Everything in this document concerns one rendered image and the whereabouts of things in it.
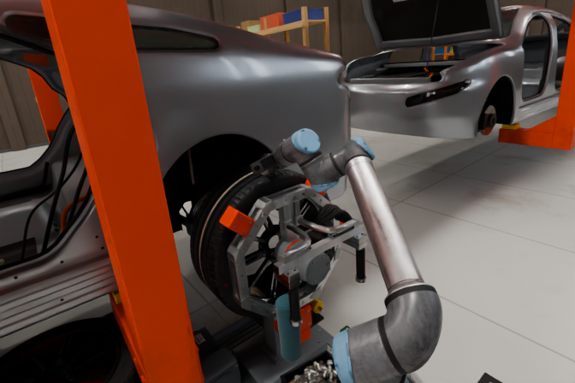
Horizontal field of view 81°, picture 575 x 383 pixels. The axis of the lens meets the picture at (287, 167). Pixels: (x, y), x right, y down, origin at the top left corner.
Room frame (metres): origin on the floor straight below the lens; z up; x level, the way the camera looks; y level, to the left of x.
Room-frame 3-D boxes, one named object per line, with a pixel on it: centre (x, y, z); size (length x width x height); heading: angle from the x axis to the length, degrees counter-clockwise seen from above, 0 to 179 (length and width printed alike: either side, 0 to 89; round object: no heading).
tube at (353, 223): (1.21, -0.14, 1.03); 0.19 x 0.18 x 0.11; 36
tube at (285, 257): (1.10, 0.02, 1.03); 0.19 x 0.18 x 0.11; 36
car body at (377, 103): (5.15, -2.98, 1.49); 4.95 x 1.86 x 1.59; 126
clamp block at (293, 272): (0.99, 0.03, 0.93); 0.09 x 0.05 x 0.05; 36
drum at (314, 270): (1.20, -0.03, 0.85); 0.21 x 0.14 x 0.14; 36
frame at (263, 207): (1.25, 0.02, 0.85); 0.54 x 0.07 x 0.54; 126
